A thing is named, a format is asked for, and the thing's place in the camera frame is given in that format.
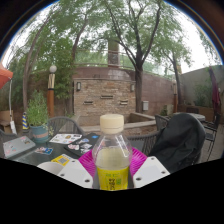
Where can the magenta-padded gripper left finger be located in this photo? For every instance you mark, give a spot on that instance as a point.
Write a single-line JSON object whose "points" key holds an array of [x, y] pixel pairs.
{"points": [[78, 173]]}

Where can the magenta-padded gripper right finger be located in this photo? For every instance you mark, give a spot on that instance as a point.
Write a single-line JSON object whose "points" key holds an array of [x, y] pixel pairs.
{"points": [[150, 171]]}

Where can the yellow-labelled clear drink bottle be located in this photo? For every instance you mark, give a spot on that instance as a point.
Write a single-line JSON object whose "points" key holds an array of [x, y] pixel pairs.
{"points": [[112, 166]]}

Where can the black laptop with stickers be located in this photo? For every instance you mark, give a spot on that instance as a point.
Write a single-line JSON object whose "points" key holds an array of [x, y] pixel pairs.
{"points": [[80, 145]]}

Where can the white printed sticker sheet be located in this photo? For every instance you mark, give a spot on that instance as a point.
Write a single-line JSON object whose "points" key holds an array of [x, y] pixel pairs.
{"points": [[65, 138]]}

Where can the small blue sticker card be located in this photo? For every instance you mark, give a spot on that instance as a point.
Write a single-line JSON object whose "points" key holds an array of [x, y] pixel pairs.
{"points": [[43, 150]]}

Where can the black jacket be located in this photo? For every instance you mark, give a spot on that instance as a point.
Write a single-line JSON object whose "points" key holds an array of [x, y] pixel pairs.
{"points": [[178, 140]]}

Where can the dark mesh garden chair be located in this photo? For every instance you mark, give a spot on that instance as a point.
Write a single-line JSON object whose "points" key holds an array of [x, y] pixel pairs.
{"points": [[161, 121]]}

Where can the potted green plant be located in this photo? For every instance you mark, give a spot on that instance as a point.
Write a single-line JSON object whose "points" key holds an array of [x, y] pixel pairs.
{"points": [[37, 115]]}

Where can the blue-yellow striped cone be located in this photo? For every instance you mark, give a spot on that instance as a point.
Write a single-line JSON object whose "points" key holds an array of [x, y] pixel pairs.
{"points": [[25, 121]]}

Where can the tall forked tree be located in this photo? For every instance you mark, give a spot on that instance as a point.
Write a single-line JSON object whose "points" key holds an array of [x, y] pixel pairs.
{"points": [[138, 86]]}

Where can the curved-trunk tree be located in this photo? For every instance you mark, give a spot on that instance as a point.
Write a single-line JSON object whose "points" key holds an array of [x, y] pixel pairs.
{"points": [[25, 86]]}

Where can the closed maroon patio umbrella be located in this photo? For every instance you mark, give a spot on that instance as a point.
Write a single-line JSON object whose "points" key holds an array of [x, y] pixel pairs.
{"points": [[215, 90]]}

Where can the orange canopy with white pole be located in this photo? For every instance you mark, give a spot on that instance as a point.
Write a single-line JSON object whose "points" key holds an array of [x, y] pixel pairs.
{"points": [[4, 75]]}

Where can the grey wall utility box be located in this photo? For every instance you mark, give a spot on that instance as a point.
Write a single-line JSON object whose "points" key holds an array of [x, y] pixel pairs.
{"points": [[145, 105]]}

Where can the slim wooden lamp post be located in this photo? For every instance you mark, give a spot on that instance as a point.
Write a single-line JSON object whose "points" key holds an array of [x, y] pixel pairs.
{"points": [[175, 98]]}

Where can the wooden globe lamp post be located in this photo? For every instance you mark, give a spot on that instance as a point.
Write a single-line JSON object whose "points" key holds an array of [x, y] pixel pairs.
{"points": [[50, 96]]}

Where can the black wall lamp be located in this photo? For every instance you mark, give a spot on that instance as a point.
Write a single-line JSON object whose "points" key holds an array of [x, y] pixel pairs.
{"points": [[79, 86], [132, 87]]}

